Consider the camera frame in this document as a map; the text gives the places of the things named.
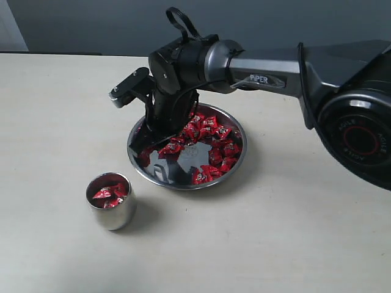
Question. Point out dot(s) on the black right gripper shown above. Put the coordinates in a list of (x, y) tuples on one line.
[(166, 115)]

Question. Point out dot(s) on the steel cup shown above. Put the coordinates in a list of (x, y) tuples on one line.
[(112, 213)]

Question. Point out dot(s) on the red wrapped candy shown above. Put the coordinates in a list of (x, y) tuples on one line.
[(208, 173), (231, 149), (210, 122), (171, 150)]

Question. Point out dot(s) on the round steel plate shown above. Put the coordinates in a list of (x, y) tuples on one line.
[(201, 146)]

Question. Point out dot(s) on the red candy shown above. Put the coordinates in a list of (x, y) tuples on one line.
[(231, 149), (208, 173), (171, 150), (104, 193), (119, 190), (210, 122)]

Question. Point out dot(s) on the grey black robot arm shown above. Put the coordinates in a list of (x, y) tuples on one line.
[(343, 91)]

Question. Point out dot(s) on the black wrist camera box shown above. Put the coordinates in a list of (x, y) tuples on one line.
[(128, 88)]

